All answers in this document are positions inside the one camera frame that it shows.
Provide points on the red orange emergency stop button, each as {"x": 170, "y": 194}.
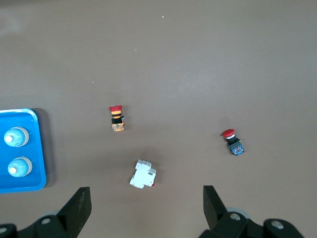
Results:
{"x": 116, "y": 117}

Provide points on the blue plastic tray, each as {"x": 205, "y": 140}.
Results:
{"x": 37, "y": 148}

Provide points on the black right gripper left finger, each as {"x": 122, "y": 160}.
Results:
{"x": 74, "y": 210}

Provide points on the red mushroom button black body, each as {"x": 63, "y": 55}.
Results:
{"x": 232, "y": 143}

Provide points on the blue knob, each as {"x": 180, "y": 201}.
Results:
{"x": 19, "y": 167}
{"x": 16, "y": 137}

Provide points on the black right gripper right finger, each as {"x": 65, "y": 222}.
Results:
{"x": 215, "y": 210}

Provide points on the white circuit breaker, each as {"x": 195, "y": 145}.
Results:
{"x": 142, "y": 173}

